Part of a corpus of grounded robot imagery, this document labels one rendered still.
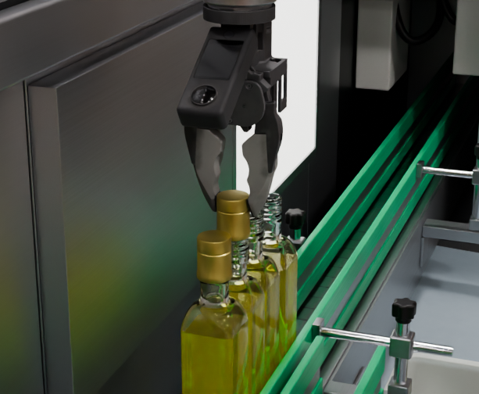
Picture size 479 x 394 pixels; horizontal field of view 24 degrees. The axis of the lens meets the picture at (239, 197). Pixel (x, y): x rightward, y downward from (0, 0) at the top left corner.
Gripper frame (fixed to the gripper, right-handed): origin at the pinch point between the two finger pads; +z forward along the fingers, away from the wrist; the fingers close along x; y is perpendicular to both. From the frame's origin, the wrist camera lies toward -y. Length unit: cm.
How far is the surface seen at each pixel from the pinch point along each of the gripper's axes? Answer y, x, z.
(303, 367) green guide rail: 6.2, -6.1, 21.0
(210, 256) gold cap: -7.3, -0.2, 2.8
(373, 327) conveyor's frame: 43, -6, 34
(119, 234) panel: -1.5, 12.1, 4.4
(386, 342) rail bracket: 16.7, -13.4, 21.9
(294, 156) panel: 64, 12, 16
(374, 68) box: 114, 10, 13
